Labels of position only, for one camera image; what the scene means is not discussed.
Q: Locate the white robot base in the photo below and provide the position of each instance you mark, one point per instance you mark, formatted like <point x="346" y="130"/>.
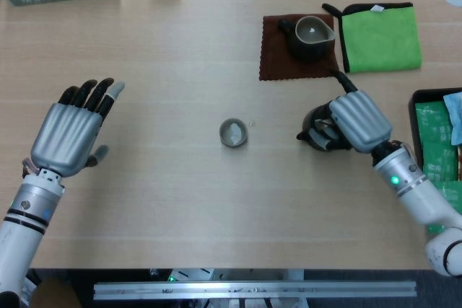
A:
<point x="195" y="273"/>

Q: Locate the blue wet wipes pack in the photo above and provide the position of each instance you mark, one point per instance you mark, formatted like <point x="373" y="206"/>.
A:
<point x="455" y="117"/>

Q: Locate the gold red foil packet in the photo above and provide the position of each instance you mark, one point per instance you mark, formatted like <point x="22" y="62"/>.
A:
<point x="460" y="163"/>

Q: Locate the brown tea cloth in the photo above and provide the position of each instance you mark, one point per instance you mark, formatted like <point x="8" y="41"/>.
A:
<point x="274" y="62"/>

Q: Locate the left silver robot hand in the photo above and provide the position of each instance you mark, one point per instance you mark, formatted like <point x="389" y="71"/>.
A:
<point x="66" y="138"/>

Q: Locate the green tea packet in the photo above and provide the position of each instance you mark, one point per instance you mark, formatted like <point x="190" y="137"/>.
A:
<point x="453" y="192"/>
<point x="431" y="124"/>
<point x="440" y="160"/>

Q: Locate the small dark ceramic teacup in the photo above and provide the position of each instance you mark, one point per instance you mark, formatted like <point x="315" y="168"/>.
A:
<point x="234" y="142"/>

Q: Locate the brown round stool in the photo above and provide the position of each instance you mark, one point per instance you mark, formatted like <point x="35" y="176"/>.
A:
<point x="54" y="295"/>

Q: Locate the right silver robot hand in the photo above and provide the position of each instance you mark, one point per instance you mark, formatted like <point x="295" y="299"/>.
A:
<point x="364" y="120"/>

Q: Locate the white floor socket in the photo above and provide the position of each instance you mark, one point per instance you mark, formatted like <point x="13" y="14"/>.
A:
<point x="29" y="291"/>

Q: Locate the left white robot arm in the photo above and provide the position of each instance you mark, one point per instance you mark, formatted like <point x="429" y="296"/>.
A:
<point x="25" y="214"/>

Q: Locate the black plastic tray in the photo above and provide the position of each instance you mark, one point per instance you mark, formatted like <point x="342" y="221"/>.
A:
<point x="426" y="95"/>

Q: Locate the aluminium profile rail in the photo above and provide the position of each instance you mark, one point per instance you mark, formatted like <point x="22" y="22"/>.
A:
<point x="252" y="290"/>

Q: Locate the dark ceramic pitcher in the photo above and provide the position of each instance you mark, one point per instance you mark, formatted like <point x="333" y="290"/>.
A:
<point x="307" y="52"/>

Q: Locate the green microfiber cloth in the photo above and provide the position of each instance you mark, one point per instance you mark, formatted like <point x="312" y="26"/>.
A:
<point x="379" y="41"/>

